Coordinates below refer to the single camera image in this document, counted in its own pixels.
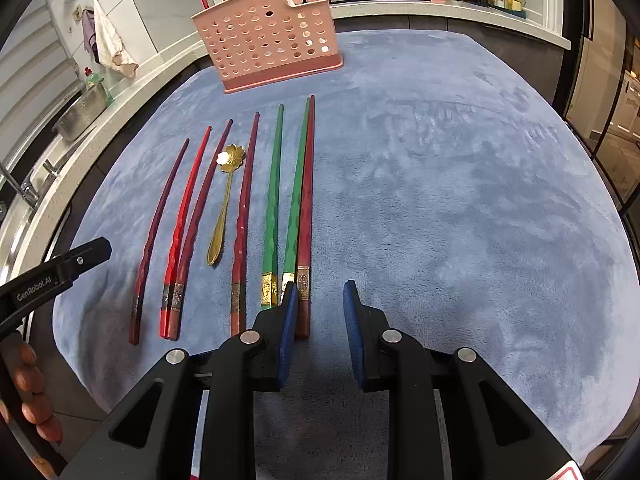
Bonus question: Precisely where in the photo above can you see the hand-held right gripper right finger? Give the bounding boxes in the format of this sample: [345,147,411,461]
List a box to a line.
[342,279,584,480]

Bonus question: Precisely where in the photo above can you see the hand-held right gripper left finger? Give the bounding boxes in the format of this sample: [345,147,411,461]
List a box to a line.
[59,281,300,480]

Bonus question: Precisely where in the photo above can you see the red-brown chopstick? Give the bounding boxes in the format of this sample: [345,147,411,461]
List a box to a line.
[295,94,316,339]

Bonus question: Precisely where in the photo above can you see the maroon chopstick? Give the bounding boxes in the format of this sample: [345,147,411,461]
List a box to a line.
[128,138,190,345]

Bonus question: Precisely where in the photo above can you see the person's left hand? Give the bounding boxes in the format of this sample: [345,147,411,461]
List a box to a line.
[11,341,64,443]

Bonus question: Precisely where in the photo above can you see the blue fleece mat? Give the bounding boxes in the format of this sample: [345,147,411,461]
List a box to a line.
[51,29,640,467]

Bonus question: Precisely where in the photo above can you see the white hanging towel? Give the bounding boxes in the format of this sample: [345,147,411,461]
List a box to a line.
[92,0,139,79]

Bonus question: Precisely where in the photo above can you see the gold flower spoon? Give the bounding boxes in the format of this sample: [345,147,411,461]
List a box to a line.
[207,143,249,267]

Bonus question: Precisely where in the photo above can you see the green condiment jar set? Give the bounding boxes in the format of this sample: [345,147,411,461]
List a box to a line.
[487,0,528,19]

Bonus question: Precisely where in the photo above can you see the dark red chopstick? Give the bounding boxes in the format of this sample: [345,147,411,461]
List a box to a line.
[166,119,234,340]
[230,111,261,337]

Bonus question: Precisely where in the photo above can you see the purple hanging cloth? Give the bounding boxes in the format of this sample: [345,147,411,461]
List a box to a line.
[80,9,99,54]

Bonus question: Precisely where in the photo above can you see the chrome faucet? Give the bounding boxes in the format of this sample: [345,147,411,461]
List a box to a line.
[0,159,63,211]

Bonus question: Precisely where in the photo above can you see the steel colander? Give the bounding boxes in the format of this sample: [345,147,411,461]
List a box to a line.
[52,84,109,142]

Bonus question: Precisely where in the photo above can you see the green chopstick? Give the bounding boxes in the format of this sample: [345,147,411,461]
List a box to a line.
[257,103,285,309]
[281,96,311,293]

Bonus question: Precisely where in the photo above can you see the glass sliding door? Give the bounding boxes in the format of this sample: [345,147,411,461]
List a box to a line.
[564,0,640,223]

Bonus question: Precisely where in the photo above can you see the bright red chopstick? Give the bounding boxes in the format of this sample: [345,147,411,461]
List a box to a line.
[159,126,212,339]

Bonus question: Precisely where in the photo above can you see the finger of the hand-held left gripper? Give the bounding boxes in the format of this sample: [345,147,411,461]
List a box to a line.
[0,237,112,339]

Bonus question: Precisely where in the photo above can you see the pink perforated utensil holder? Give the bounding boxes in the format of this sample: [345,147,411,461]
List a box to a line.
[191,0,345,95]

